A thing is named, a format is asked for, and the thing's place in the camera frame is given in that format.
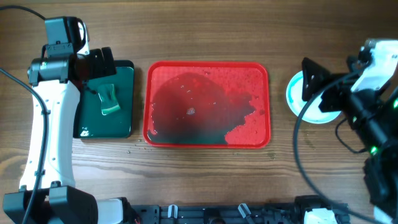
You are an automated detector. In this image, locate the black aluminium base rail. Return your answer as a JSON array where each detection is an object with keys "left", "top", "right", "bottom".
[{"left": 126, "top": 195, "right": 351, "bottom": 224}]

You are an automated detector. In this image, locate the black tub with green water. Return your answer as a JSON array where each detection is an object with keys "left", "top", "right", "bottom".
[{"left": 73, "top": 60, "right": 134, "bottom": 139}]

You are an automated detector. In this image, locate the small white plate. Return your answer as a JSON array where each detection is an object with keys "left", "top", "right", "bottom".
[{"left": 285, "top": 71, "right": 341, "bottom": 124}]

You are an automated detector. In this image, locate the green yellow scrub sponge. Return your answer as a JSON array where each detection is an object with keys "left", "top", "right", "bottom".
[{"left": 97, "top": 84, "right": 121, "bottom": 116}]

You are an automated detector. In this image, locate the red plastic tray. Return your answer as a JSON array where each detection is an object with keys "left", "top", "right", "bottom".
[{"left": 142, "top": 61, "right": 271, "bottom": 149}]

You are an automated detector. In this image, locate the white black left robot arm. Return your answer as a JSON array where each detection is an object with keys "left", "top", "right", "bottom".
[{"left": 3, "top": 45, "right": 139, "bottom": 223}]

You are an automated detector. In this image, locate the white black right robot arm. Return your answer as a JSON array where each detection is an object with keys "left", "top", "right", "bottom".
[{"left": 293, "top": 56, "right": 397, "bottom": 223}]

